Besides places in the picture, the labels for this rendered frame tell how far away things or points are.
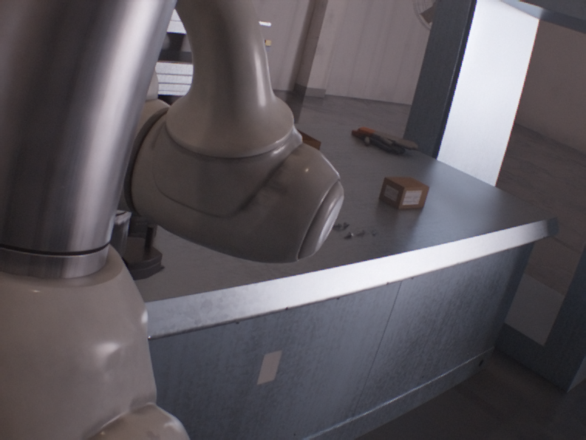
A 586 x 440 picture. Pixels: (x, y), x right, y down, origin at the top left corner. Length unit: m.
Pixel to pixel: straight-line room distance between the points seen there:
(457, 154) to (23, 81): 2.78
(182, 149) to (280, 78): 6.90
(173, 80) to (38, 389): 5.05
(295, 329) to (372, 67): 7.14
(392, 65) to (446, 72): 5.87
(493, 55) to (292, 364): 1.95
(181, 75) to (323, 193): 4.80
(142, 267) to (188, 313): 0.37
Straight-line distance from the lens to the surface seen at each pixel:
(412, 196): 1.76
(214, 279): 1.11
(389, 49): 8.51
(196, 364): 1.21
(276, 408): 1.48
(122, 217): 0.63
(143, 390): 0.31
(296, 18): 7.33
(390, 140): 2.45
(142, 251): 0.70
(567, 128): 10.97
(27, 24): 0.25
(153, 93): 0.59
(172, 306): 1.02
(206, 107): 0.48
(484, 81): 2.98
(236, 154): 0.48
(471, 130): 3.00
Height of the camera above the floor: 1.14
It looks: 18 degrees down
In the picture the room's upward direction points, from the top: 14 degrees clockwise
